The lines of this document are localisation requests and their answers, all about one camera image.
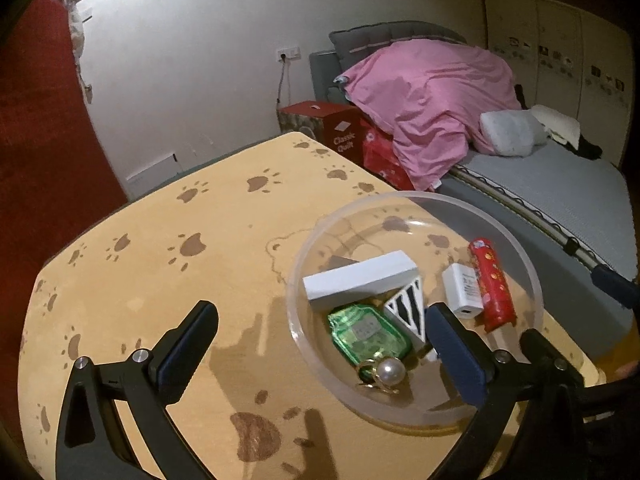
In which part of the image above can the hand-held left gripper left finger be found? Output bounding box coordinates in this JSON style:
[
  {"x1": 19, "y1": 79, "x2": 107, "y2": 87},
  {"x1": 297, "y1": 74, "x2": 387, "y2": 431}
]
[{"x1": 56, "y1": 300, "x2": 220, "y2": 480}]

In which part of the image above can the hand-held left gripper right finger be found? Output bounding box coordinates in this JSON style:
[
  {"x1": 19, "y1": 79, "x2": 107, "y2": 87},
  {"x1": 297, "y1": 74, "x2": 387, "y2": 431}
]
[{"x1": 425, "y1": 302, "x2": 593, "y2": 480}]

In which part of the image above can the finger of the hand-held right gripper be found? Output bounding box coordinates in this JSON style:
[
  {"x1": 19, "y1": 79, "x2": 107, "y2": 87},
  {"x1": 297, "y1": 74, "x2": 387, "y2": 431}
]
[{"x1": 520, "y1": 329, "x2": 586, "y2": 391}]

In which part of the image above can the zebra striped block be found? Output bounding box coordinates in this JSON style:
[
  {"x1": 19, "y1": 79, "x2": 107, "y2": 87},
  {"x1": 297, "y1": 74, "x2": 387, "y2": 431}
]
[{"x1": 384, "y1": 280, "x2": 431, "y2": 346}]

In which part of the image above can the white usb charger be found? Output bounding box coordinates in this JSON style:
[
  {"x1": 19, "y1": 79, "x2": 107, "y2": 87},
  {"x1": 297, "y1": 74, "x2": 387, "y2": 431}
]
[{"x1": 442, "y1": 264, "x2": 485, "y2": 321}]

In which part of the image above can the red candy tube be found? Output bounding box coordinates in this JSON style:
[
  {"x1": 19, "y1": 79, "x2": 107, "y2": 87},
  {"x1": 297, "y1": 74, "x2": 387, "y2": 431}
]
[{"x1": 468, "y1": 239, "x2": 518, "y2": 333}]

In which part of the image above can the green perfume bottle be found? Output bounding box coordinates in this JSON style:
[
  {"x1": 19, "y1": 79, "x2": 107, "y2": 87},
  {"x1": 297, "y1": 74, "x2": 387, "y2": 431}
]
[{"x1": 327, "y1": 305, "x2": 413, "y2": 365}]

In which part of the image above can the white rectangular block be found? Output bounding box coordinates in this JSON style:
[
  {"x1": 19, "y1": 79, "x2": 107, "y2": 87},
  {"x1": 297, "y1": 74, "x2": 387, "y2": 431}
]
[{"x1": 302, "y1": 251, "x2": 420, "y2": 313}]

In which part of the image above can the clear plastic bowl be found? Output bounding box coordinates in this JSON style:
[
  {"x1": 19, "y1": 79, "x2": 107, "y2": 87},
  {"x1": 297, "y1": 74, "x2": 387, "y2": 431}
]
[{"x1": 286, "y1": 191, "x2": 545, "y2": 428}]

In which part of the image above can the black clothing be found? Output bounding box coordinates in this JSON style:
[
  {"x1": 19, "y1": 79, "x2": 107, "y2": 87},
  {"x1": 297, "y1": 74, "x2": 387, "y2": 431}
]
[{"x1": 565, "y1": 132, "x2": 603, "y2": 161}]

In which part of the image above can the red patterned bag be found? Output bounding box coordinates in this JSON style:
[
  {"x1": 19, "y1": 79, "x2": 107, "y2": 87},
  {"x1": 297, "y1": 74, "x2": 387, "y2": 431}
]
[{"x1": 362, "y1": 122, "x2": 416, "y2": 191}]

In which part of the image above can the white pillow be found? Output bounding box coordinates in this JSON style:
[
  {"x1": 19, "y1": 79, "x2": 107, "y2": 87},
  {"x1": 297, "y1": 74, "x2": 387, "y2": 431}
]
[{"x1": 480, "y1": 110, "x2": 547, "y2": 157}]

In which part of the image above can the cream folded cloth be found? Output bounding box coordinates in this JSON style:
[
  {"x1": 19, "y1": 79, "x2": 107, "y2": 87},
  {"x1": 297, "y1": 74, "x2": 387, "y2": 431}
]
[{"x1": 530, "y1": 105, "x2": 583, "y2": 143}]

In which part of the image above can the pink blanket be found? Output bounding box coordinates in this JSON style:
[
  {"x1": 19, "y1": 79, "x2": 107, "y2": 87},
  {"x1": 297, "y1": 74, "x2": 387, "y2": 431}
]
[{"x1": 336, "y1": 40, "x2": 523, "y2": 192}]

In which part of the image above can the red cardboard box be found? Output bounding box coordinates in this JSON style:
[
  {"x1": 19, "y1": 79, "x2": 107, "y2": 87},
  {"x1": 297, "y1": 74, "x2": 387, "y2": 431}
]
[{"x1": 279, "y1": 101, "x2": 366, "y2": 166}]

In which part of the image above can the red quilted curtain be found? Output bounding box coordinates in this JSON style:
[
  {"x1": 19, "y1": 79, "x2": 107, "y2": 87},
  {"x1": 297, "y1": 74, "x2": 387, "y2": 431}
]
[{"x1": 0, "y1": 0, "x2": 128, "y2": 311}]

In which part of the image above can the cream wardrobe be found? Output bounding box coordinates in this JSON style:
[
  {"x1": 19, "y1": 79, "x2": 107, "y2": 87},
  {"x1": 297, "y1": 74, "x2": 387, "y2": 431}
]
[{"x1": 480, "y1": 0, "x2": 636, "y2": 161}]

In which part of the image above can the pale sheer curtain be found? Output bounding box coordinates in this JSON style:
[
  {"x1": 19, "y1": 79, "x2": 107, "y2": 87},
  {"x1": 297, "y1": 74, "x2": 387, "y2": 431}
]
[{"x1": 47, "y1": 0, "x2": 96, "y2": 106}]

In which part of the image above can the dark blue bed handle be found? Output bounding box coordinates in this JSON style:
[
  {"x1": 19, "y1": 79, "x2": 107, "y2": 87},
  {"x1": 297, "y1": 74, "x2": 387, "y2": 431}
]
[{"x1": 590, "y1": 266, "x2": 640, "y2": 311}]

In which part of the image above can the metal bed rail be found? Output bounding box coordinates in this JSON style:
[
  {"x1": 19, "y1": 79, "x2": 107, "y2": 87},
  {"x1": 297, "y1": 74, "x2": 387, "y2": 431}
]
[{"x1": 450, "y1": 167, "x2": 601, "y2": 266}]

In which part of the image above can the black power cable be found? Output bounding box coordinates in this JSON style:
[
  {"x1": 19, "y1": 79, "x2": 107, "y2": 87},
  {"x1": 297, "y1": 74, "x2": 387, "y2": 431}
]
[{"x1": 274, "y1": 57, "x2": 291, "y2": 111}]

